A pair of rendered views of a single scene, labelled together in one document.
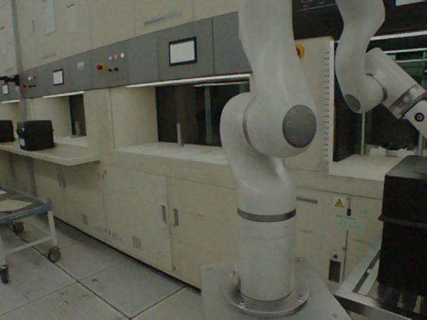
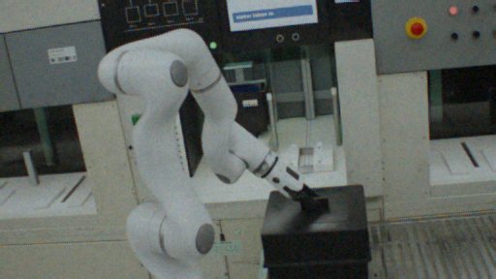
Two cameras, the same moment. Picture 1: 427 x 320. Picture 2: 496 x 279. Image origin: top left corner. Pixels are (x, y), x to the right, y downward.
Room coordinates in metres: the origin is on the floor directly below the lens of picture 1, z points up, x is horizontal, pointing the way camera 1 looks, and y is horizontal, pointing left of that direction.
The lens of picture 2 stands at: (-0.60, 0.42, 1.80)
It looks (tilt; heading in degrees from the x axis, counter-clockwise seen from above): 19 degrees down; 327
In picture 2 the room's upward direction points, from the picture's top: 8 degrees counter-clockwise
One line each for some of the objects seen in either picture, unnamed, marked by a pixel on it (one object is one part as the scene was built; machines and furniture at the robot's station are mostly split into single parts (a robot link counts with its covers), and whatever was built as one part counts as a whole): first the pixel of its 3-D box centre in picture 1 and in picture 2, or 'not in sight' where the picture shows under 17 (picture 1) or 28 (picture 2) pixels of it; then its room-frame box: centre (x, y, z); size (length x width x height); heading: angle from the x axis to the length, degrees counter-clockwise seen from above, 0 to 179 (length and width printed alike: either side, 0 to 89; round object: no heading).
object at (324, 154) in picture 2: not in sight; (306, 158); (1.18, -0.99, 0.89); 0.22 x 0.21 x 0.04; 138
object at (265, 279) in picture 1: (265, 252); not in sight; (0.63, -0.12, 0.85); 0.19 x 0.19 x 0.18
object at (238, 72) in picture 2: (396, 117); (242, 100); (1.60, -1.00, 1.06); 0.24 x 0.20 x 0.32; 48
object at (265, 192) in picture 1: (258, 150); (165, 250); (0.66, -0.11, 1.07); 0.19 x 0.12 x 0.24; 22
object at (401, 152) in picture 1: (395, 149); (247, 136); (1.60, -1.00, 0.89); 0.22 x 0.21 x 0.04; 138
